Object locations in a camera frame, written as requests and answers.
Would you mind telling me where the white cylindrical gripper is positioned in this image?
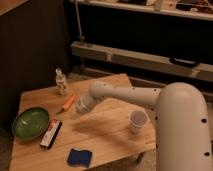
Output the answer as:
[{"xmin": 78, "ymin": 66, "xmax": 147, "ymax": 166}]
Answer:
[{"xmin": 70, "ymin": 94, "xmax": 99, "ymax": 120}]

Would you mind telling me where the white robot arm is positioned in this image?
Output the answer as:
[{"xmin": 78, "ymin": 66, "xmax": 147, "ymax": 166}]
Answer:
[{"xmin": 76, "ymin": 81, "xmax": 213, "ymax": 171}]

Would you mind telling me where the red black white box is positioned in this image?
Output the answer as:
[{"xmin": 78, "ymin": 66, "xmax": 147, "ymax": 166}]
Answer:
[{"xmin": 40, "ymin": 119, "xmax": 62, "ymax": 149}]

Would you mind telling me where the small white bottle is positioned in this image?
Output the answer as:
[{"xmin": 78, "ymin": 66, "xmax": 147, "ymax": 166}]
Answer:
[{"xmin": 55, "ymin": 68, "xmax": 68, "ymax": 95}]

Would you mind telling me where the blue sponge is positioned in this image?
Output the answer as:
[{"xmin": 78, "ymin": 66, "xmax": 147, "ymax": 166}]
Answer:
[{"xmin": 67, "ymin": 149, "xmax": 92, "ymax": 167}]

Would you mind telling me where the wooden table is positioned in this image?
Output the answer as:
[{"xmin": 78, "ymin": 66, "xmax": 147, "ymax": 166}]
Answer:
[{"xmin": 9, "ymin": 73, "xmax": 163, "ymax": 171}]

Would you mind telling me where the green bowl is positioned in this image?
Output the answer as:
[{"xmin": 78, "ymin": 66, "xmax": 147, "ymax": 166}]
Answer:
[{"xmin": 12, "ymin": 107, "xmax": 50, "ymax": 141}]

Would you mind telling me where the metal pole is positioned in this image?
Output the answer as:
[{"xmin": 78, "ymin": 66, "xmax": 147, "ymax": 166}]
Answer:
[{"xmin": 74, "ymin": 0, "xmax": 85, "ymax": 45}]

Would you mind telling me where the metal shelf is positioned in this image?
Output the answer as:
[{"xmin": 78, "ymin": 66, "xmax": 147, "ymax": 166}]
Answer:
[{"xmin": 69, "ymin": 0, "xmax": 213, "ymax": 21}]

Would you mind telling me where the orange handled screwdriver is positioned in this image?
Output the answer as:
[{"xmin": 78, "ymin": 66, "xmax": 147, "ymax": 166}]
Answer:
[{"xmin": 56, "ymin": 95, "xmax": 75, "ymax": 114}]

